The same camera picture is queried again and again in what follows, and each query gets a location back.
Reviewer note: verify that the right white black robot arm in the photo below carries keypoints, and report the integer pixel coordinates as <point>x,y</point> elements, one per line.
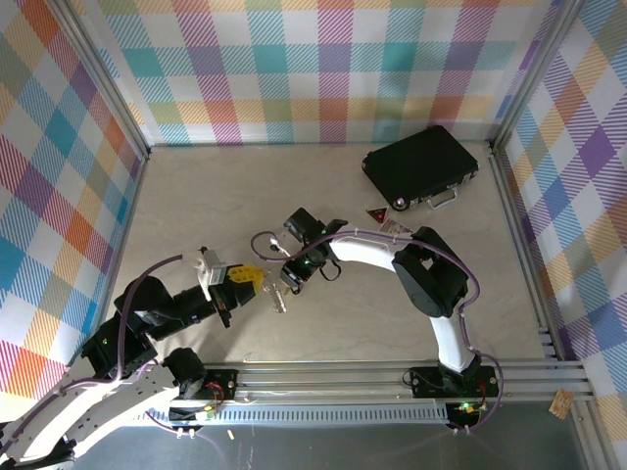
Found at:
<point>431,274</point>

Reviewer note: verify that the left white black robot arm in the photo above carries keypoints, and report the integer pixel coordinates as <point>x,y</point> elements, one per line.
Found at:
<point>98,416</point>

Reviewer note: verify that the triangular all-in token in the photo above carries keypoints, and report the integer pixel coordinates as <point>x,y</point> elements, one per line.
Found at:
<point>377,214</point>

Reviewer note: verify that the boxed playing card deck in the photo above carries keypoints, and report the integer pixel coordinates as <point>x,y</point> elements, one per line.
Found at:
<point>392,226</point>

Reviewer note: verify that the small tan circuit board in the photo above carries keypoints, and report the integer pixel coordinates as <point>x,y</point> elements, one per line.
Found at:
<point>562,402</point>

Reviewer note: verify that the aluminium side rail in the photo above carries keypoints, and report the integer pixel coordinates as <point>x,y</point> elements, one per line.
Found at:
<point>519,245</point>
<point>122,245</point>

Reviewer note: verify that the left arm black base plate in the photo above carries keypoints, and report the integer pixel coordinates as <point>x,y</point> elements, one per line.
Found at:
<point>223,384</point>

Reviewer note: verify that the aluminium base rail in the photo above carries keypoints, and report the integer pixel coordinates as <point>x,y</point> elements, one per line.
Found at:
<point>318,382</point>

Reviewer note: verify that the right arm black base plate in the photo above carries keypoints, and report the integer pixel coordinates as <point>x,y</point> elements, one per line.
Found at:
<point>426,382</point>

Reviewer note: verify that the aluminium frame post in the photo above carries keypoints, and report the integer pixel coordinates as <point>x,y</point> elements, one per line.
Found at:
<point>103,78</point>
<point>534,78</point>

